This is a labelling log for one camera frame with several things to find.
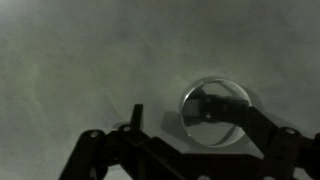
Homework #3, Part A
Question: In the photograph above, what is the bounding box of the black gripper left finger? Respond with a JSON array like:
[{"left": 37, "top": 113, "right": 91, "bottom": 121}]
[{"left": 59, "top": 103, "right": 183, "bottom": 180}]

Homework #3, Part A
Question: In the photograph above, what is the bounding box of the clear glass bowl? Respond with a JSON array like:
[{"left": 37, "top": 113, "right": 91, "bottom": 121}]
[{"left": 179, "top": 76, "right": 253, "bottom": 148}]

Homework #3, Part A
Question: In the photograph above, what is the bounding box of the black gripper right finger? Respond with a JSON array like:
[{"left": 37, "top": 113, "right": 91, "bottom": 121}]
[{"left": 183, "top": 94, "right": 320, "bottom": 180}]

